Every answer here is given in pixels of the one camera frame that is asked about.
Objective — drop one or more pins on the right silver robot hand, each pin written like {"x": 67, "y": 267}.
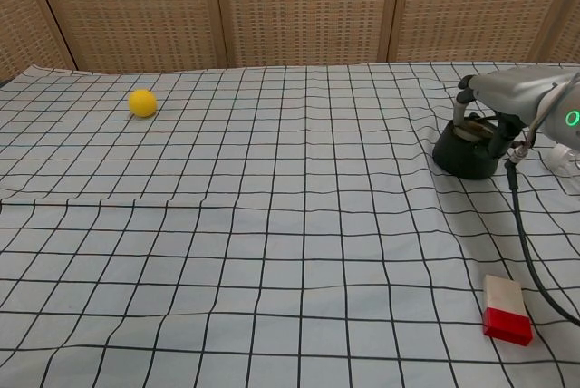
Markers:
{"x": 516, "y": 93}

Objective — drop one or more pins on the red and white box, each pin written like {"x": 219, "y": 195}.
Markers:
{"x": 505, "y": 311}

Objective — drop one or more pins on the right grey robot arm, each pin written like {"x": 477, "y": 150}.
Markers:
{"x": 566, "y": 129}

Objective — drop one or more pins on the woven bamboo folding screen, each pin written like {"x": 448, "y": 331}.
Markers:
{"x": 299, "y": 7}

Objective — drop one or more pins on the yellow foam ball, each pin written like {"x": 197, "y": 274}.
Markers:
{"x": 142, "y": 103}

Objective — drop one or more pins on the blue checkered tablecloth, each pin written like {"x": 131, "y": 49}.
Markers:
{"x": 290, "y": 247}

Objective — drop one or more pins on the clear plastic bottle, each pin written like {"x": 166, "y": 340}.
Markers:
{"x": 561, "y": 155}

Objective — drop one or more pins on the black cast iron teapot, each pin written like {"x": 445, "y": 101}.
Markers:
{"x": 462, "y": 159}

